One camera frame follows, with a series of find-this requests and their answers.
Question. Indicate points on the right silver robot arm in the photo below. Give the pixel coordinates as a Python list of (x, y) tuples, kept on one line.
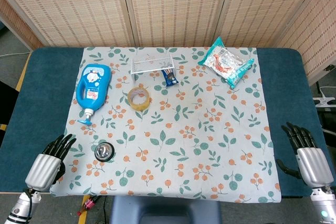
[(323, 204)]

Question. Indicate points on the dark blue snack packet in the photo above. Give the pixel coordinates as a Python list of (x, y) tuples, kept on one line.
[(170, 77)]

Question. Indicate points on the woven bamboo folding screen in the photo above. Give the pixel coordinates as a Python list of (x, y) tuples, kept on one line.
[(168, 6)]

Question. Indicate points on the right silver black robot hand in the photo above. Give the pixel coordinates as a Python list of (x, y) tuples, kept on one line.
[(311, 163)]

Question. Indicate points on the silver call bell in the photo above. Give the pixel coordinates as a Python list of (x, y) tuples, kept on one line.
[(104, 151)]

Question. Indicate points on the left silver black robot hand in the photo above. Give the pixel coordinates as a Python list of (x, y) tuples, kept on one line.
[(44, 167)]

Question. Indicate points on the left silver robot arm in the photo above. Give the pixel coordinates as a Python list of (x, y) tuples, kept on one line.
[(22, 205)]

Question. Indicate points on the blue cartoon pump bottle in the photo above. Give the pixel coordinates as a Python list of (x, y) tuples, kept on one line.
[(92, 87)]

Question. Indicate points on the teal silver snack bag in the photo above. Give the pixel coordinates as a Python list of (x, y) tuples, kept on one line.
[(227, 62)]

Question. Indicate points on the floral leaf print tablecloth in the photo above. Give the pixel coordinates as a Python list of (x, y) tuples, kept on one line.
[(173, 140)]

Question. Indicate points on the red pink tool on floor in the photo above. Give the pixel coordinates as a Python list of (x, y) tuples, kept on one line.
[(88, 204)]

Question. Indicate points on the dark blue table mat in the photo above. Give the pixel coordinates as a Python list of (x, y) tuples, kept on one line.
[(34, 119)]

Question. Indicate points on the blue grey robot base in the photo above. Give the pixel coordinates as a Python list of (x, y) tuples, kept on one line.
[(165, 211)]

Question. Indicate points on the clear packing tape roll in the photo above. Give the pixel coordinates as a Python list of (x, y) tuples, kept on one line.
[(139, 98)]

